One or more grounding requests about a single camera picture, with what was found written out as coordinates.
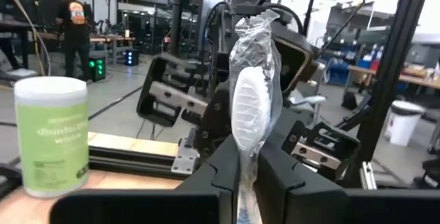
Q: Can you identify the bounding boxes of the blue toothbrush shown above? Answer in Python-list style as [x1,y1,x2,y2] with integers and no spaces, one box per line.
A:
[228,8,285,224]

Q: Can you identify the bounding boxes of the computer tower blue lights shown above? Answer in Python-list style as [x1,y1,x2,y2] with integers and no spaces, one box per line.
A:
[123,47,141,67]

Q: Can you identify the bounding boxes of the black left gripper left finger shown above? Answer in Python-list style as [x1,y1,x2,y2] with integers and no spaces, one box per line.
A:
[175,135,241,224]

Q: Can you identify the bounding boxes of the black hanging cable with coil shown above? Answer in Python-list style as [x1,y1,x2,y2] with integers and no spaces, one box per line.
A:
[302,0,322,38]

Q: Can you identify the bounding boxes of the computer tower green lights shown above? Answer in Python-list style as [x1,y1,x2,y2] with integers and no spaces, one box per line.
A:
[87,55,107,83]

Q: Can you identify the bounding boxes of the person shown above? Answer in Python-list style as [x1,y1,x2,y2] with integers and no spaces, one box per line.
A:
[54,0,92,81]

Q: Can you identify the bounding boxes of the wooden workbench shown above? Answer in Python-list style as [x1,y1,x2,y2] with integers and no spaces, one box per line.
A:
[346,64,440,91]
[36,31,137,65]

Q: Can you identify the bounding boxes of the white trash bin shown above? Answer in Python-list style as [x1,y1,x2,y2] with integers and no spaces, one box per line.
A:
[384,100,426,148]

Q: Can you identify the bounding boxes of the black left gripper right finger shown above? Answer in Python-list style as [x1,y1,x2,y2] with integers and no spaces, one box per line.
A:
[256,137,348,224]

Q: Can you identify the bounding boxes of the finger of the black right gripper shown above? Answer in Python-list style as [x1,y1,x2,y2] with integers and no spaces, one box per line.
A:
[271,109,296,151]
[194,81,237,158]

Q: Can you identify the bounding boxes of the green disinfecting wipes canister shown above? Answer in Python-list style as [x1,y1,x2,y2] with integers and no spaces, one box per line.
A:
[13,76,89,199]

